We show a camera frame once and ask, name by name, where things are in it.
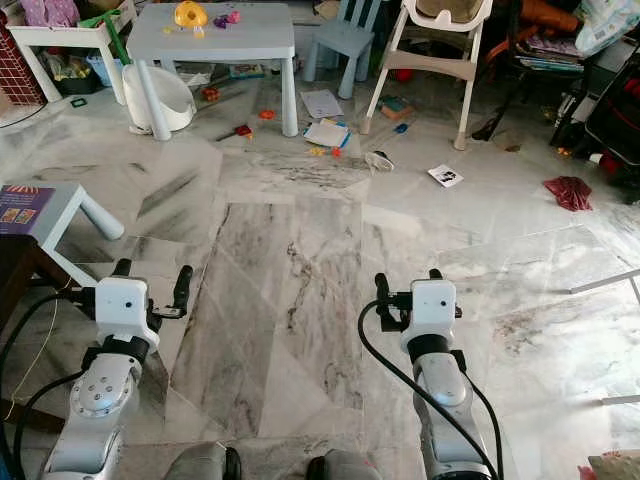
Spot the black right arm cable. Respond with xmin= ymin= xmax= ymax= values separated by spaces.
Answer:
xmin=358 ymin=300 xmax=507 ymax=480

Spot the purple picture book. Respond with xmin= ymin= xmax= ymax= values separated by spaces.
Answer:
xmin=0 ymin=185 xmax=56 ymax=236

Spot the grey plastic kids table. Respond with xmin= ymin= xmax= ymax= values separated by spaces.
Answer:
xmin=125 ymin=3 xmax=299 ymax=141

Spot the white side table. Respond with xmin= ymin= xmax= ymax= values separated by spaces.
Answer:
xmin=5 ymin=20 xmax=131 ymax=107

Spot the grey robot leg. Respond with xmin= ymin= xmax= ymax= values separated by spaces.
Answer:
xmin=305 ymin=450 xmax=382 ymax=480
xmin=165 ymin=443 xmax=242 ymax=480

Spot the small white low table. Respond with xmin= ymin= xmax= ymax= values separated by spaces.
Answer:
xmin=0 ymin=180 xmax=126 ymax=287

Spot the white plastic bag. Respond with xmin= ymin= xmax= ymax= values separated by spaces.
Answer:
xmin=575 ymin=0 xmax=640 ymax=57

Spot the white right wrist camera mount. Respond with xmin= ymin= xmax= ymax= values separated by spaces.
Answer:
xmin=400 ymin=280 xmax=459 ymax=343

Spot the pale blue kids chair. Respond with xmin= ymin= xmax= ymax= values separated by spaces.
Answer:
xmin=305 ymin=0 xmax=382 ymax=99

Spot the white card with black print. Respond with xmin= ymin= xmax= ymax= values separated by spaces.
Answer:
xmin=427 ymin=164 xmax=464 ymax=188

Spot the red crumpled cloth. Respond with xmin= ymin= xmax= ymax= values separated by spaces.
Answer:
xmin=543 ymin=176 xmax=593 ymax=212

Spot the white plastic potty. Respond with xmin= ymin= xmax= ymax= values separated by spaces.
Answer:
xmin=122 ymin=62 xmax=197 ymax=134

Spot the dark wooden table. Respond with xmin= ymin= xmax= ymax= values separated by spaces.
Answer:
xmin=0 ymin=235 xmax=103 ymax=433

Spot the grey right robot leg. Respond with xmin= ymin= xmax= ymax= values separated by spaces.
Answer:
xmin=305 ymin=450 xmax=382 ymax=480

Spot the yellow plastic toy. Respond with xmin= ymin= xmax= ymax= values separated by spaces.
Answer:
xmin=173 ymin=2 xmax=208 ymax=29

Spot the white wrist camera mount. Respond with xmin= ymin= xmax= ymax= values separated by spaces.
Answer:
xmin=400 ymin=280 xmax=459 ymax=343
xmin=95 ymin=277 xmax=158 ymax=346

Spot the black stroller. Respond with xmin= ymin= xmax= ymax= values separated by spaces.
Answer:
xmin=550 ymin=40 xmax=640 ymax=177

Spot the grey left robot leg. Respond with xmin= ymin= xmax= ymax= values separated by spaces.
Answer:
xmin=165 ymin=443 xmax=242 ymax=480

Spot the pink patterned cloth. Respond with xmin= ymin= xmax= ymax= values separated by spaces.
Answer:
xmin=20 ymin=0 xmax=81 ymax=29

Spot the white paper sheet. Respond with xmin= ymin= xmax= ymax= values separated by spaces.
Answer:
xmin=300 ymin=90 xmax=346 ymax=121

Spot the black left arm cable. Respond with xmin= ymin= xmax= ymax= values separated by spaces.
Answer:
xmin=0 ymin=290 xmax=97 ymax=480

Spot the white booklet with blue edge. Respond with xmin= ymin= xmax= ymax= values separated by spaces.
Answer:
xmin=303 ymin=120 xmax=351 ymax=150

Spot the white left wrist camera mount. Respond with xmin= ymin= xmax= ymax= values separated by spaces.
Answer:
xmin=95 ymin=277 xmax=158 ymax=346

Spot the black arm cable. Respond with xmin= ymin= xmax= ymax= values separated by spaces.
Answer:
xmin=0 ymin=290 xmax=97 ymax=480
xmin=358 ymin=300 xmax=507 ymax=480

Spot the green plastic stick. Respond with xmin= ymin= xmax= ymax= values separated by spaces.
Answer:
xmin=95 ymin=15 xmax=132 ymax=66

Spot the stack of books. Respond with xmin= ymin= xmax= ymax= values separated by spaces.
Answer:
xmin=515 ymin=35 xmax=587 ymax=74

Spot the red grid-patterned box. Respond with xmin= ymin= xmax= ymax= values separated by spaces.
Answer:
xmin=0 ymin=25 xmax=39 ymax=106

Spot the white baby high chair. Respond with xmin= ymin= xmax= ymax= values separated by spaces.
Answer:
xmin=360 ymin=0 xmax=497 ymax=152

